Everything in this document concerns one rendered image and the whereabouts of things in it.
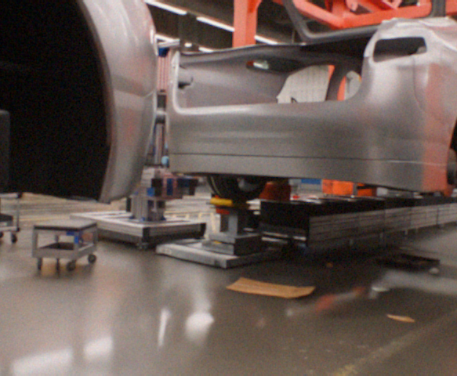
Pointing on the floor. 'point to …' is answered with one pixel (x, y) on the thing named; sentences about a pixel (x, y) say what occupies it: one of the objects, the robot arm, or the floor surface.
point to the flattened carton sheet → (269, 288)
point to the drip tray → (406, 260)
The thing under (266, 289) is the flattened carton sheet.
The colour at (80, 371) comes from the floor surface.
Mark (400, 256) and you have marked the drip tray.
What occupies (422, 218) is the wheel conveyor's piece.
